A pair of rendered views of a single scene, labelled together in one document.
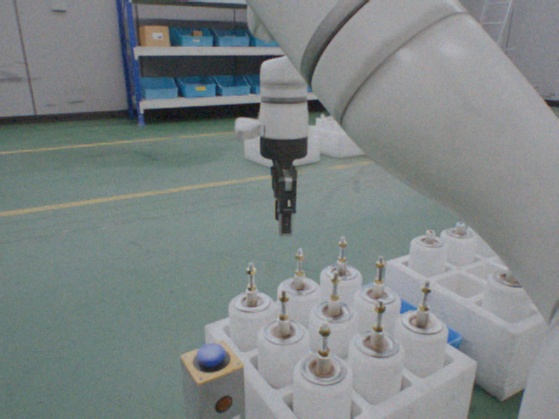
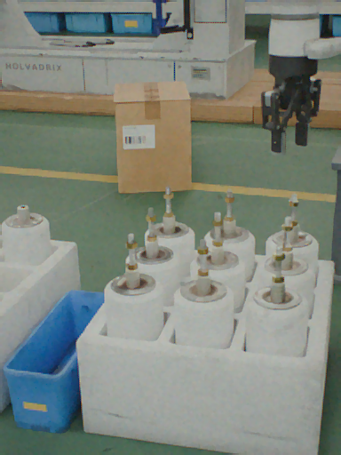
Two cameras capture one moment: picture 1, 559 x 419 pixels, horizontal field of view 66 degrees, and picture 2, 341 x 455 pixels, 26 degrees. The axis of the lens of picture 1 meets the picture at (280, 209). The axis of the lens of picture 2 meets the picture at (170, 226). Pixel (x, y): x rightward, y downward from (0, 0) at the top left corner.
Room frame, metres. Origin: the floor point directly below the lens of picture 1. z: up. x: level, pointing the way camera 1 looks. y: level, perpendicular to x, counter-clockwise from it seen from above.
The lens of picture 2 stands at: (1.57, 0.69, 0.79)
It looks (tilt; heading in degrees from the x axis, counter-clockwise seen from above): 22 degrees down; 228
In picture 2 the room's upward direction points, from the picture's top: 2 degrees counter-clockwise
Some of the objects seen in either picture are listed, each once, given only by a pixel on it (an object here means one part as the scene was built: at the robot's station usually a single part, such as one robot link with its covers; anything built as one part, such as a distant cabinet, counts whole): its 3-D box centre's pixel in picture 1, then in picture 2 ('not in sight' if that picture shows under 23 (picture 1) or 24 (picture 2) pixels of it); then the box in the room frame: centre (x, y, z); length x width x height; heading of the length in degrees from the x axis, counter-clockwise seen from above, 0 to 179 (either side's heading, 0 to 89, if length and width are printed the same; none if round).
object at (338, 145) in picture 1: (342, 139); not in sight; (3.39, -0.49, 0.09); 0.39 x 0.39 x 0.18; 31
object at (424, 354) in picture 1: (417, 362); (170, 273); (0.70, -0.27, 0.16); 0.10 x 0.10 x 0.18
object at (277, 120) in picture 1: (272, 114); (305, 32); (0.67, 0.01, 0.64); 0.11 x 0.09 x 0.06; 96
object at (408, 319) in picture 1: (421, 322); (169, 230); (0.70, -0.27, 0.25); 0.08 x 0.08 x 0.01
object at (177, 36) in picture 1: (190, 37); not in sight; (5.24, 1.01, 0.90); 0.50 x 0.38 x 0.21; 29
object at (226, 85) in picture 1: (228, 85); not in sight; (5.43, 0.62, 0.36); 0.50 x 0.38 x 0.21; 29
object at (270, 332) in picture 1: (283, 332); (286, 266); (0.67, -0.01, 0.25); 0.08 x 0.08 x 0.01
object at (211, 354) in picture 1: (211, 356); not in sight; (0.51, 0.10, 0.32); 0.04 x 0.04 x 0.02
